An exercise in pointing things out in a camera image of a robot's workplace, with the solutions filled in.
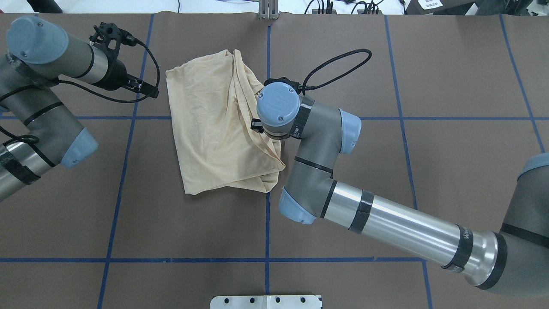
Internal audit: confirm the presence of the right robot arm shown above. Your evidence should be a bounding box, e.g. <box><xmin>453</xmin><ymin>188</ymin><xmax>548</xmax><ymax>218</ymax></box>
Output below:
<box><xmin>252</xmin><ymin>78</ymin><xmax>548</xmax><ymax>297</ymax></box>

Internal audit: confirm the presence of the black cable bundle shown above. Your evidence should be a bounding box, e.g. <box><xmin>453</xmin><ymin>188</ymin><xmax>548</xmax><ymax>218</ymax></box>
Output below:
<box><xmin>304</xmin><ymin>0</ymin><xmax>384</xmax><ymax>15</ymax></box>

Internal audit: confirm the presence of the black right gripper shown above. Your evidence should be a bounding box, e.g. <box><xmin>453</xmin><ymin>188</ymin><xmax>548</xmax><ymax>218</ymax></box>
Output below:
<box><xmin>250</xmin><ymin>118</ymin><xmax>263</xmax><ymax>134</ymax></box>

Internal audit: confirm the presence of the right black braided cable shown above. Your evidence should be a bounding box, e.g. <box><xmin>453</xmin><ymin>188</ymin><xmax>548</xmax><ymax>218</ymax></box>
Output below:
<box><xmin>300</xmin><ymin>48</ymin><xmax>373</xmax><ymax>91</ymax></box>

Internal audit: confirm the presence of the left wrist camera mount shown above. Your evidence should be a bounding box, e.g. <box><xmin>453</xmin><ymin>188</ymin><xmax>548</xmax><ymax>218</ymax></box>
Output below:
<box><xmin>89</xmin><ymin>23</ymin><xmax>139</xmax><ymax>61</ymax></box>

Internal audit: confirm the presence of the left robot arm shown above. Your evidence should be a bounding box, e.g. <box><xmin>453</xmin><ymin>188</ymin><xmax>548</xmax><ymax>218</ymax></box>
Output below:
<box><xmin>0</xmin><ymin>15</ymin><xmax>160</xmax><ymax>201</ymax></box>

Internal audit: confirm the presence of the beige long-sleeve printed shirt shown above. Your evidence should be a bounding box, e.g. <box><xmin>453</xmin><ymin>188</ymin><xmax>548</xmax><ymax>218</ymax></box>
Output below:
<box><xmin>166</xmin><ymin>49</ymin><xmax>286</xmax><ymax>195</ymax></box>

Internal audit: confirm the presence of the black box with white label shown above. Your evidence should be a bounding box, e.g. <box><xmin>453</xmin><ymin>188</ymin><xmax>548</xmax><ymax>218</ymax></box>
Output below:
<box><xmin>404</xmin><ymin>0</ymin><xmax>476</xmax><ymax>15</ymax></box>

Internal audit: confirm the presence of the grey metal camera post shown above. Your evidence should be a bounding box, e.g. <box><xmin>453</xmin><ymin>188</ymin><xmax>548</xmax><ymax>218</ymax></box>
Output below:
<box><xmin>258</xmin><ymin>0</ymin><xmax>280</xmax><ymax>20</ymax></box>

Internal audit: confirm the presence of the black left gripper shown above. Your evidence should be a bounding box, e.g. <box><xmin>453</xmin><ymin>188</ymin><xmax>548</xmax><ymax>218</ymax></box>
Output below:
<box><xmin>97</xmin><ymin>58</ymin><xmax>159</xmax><ymax>99</ymax></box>

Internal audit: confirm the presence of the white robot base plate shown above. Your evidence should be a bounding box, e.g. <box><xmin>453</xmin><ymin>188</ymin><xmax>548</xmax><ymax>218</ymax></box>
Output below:
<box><xmin>209</xmin><ymin>295</ymin><xmax>323</xmax><ymax>309</ymax></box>

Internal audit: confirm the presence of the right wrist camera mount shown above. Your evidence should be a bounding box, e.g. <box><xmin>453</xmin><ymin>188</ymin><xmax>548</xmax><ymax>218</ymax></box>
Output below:
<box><xmin>263</xmin><ymin>77</ymin><xmax>302</xmax><ymax>94</ymax></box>

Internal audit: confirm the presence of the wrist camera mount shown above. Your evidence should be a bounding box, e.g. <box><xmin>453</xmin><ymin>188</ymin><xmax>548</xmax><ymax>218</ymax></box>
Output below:
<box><xmin>263</xmin><ymin>77</ymin><xmax>302</xmax><ymax>94</ymax></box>
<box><xmin>89</xmin><ymin>23</ymin><xmax>139</xmax><ymax>61</ymax></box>

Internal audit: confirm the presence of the black cylinder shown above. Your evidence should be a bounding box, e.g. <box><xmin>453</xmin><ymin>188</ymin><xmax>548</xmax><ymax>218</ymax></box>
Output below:
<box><xmin>27</xmin><ymin>0</ymin><xmax>63</xmax><ymax>14</ymax></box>

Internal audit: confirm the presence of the brown table mat blue grid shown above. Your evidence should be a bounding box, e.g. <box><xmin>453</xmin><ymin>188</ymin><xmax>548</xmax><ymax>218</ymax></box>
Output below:
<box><xmin>1</xmin><ymin>12</ymin><xmax>548</xmax><ymax>309</ymax></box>

